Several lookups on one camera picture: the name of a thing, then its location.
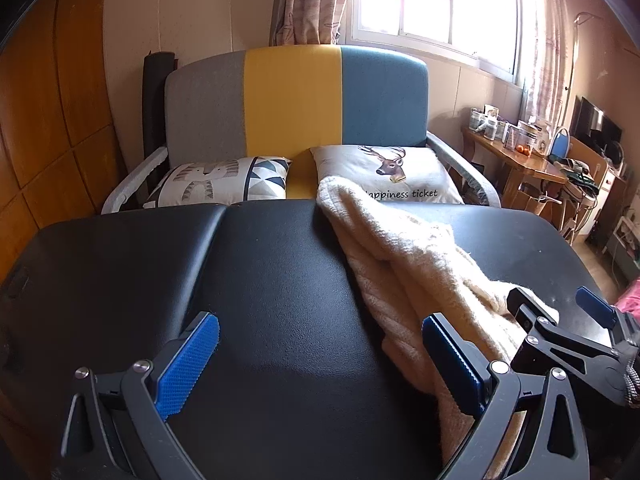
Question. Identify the large white frame window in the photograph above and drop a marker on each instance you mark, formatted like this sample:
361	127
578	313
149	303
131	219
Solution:
430	0

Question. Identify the geometric print pillow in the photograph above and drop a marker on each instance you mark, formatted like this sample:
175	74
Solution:
215	182

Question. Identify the grey yellow blue sofa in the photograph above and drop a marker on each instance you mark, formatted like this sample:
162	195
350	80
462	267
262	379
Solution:
292	110

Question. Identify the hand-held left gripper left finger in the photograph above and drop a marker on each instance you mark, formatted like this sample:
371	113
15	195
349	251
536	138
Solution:
187	365

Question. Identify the white storage unit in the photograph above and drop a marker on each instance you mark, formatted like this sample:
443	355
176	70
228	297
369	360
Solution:
622	245

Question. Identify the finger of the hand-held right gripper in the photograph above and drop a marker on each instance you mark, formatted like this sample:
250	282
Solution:
525	310
595	306

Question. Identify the wooden desk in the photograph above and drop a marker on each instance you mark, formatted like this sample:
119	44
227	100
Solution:
530	165

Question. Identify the cream knitted sweater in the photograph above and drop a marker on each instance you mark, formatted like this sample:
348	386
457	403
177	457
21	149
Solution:
400	260

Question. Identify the black monitor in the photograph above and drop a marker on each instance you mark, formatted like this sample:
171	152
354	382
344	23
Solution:
595	125

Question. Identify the pink bedding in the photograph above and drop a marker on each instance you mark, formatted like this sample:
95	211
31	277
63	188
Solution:
631	300

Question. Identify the white deer print pillow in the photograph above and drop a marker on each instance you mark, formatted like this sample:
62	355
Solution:
350	165

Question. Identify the dark clothes pile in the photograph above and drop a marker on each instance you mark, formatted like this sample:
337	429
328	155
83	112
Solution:
577	175

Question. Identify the white printed box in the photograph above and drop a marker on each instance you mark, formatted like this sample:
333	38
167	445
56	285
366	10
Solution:
540	137

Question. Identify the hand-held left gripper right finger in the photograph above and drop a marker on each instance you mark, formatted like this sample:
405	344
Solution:
452	365

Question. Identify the wooden wardrobe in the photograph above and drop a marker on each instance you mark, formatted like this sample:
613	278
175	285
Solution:
50	110

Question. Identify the row of clear jars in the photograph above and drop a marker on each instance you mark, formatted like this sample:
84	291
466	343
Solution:
482	125

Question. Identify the wooden cabinet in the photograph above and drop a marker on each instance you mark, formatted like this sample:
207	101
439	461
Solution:
607	185

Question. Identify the blue chair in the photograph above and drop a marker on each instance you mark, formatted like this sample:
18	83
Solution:
560	142

